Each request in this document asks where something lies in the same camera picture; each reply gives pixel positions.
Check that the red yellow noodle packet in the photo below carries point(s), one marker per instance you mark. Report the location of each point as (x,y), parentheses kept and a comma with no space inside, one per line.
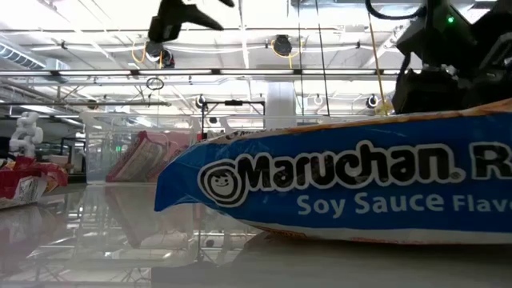
(138,158)

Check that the red Maruchan noodle packet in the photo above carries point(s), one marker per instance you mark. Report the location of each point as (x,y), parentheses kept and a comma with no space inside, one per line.
(24,180)

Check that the large blue Maruchan soy packet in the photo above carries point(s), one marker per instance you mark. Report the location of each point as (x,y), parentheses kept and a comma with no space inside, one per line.
(360,216)

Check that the small black ceiling reel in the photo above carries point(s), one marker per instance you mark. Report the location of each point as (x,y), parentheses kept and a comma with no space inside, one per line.
(200,102)
(372,101)

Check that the white building column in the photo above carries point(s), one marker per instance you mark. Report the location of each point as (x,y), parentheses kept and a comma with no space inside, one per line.
(280,104)

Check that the pink panel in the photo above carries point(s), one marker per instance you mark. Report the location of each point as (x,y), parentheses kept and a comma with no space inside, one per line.
(182,138)

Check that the clear plastic bin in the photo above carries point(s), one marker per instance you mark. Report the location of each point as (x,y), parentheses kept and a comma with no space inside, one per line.
(96,136)

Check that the black metal frame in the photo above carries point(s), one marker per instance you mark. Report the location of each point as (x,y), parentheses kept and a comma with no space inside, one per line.
(234,102)

